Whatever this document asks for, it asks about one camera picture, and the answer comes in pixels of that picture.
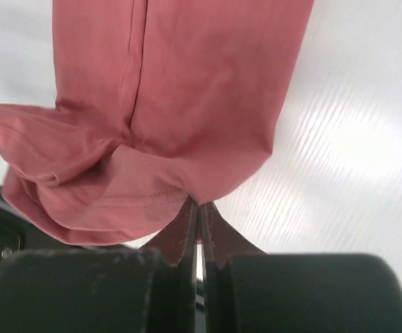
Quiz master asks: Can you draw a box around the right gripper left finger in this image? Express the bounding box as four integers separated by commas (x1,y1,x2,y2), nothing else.
0,199,198,332

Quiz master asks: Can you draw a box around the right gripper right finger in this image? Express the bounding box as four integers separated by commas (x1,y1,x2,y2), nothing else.
199,203,402,332

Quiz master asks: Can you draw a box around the salmon pink t shirt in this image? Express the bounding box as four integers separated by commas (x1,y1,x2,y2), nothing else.
0,1,312,246

